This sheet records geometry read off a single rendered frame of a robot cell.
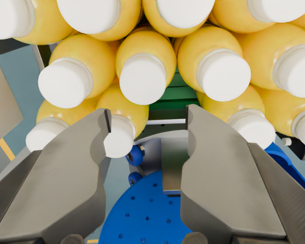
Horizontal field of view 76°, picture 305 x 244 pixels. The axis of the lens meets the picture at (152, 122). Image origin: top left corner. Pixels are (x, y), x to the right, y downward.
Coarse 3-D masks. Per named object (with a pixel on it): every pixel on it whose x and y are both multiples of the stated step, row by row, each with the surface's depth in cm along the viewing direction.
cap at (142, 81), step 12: (132, 60) 16; (144, 60) 15; (132, 72) 16; (144, 72) 16; (156, 72) 16; (120, 84) 16; (132, 84) 16; (144, 84) 16; (156, 84) 16; (132, 96) 17; (144, 96) 17; (156, 96) 17
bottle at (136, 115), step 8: (112, 88) 23; (120, 88) 23; (104, 96) 23; (112, 96) 22; (120, 96) 22; (96, 104) 23; (104, 104) 21; (112, 104) 21; (120, 104) 21; (128, 104) 21; (136, 104) 22; (112, 112) 21; (120, 112) 21; (128, 112) 21; (136, 112) 22; (144, 112) 23; (128, 120) 20; (136, 120) 21; (144, 120) 23; (136, 128) 22; (136, 136) 23
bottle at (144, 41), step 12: (144, 24) 27; (132, 36) 19; (144, 36) 19; (156, 36) 19; (120, 48) 19; (132, 48) 18; (144, 48) 18; (156, 48) 18; (168, 48) 19; (120, 60) 18; (156, 60) 17; (168, 60) 18; (120, 72) 19; (168, 72) 19; (168, 84) 20
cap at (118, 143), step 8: (112, 120) 20; (120, 120) 20; (112, 128) 18; (120, 128) 19; (128, 128) 19; (112, 136) 19; (120, 136) 19; (128, 136) 19; (104, 144) 19; (112, 144) 19; (120, 144) 19; (128, 144) 19; (112, 152) 20; (120, 152) 20; (128, 152) 20
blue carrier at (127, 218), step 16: (160, 176) 36; (128, 192) 33; (144, 192) 33; (160, 192) 33; (112, 208) 31; (128, 208) 30; (144, 208) 30; (160, 208) 30; (176, 208) 30; (112, 224) 28; (128, 224) 28; (144, 224) 28; (160, 224) 28; (176, 224) 28; (112, 240) 26; (128, 240) 26; (144, 240) 27; (160, 240) 26; (176, 240) 26
